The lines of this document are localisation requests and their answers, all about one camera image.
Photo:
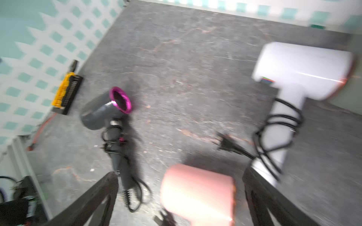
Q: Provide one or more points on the green clear storage box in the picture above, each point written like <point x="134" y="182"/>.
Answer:
<point x="350" y="97"/>

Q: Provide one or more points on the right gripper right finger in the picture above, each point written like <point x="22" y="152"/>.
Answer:
<point x="265" y="200"/>

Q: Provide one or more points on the pink hair dryer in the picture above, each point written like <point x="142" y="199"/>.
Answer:
<point x="202" y="197"/>

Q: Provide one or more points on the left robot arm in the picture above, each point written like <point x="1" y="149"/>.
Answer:
<point x="26" y="207"/>

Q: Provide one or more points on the black hair dryer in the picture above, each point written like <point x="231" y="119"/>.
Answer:
<point x="106" y="111"/>

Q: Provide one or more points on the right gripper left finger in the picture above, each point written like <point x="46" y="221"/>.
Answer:
<point x="97" y="204"/>

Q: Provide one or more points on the yellow black pliers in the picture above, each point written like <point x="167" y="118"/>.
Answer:
<point x="67" y="90"/>

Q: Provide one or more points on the white hair dryer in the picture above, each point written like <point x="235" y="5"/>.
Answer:
<point x="298" y="73"/>

